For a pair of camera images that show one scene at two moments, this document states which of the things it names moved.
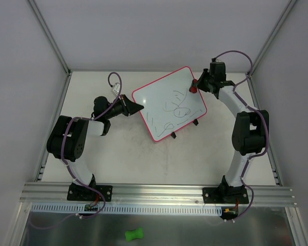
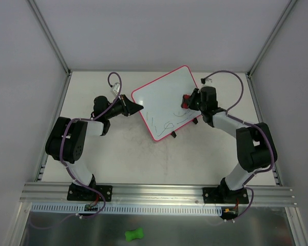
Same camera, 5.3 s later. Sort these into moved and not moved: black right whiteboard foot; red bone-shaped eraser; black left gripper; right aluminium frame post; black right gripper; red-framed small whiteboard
Moved: black right gripper; red bone-shaped eraser
Not moved: black right whiteboard foot; right aluminium frame post; red-framed small whiteboard; black left gripper
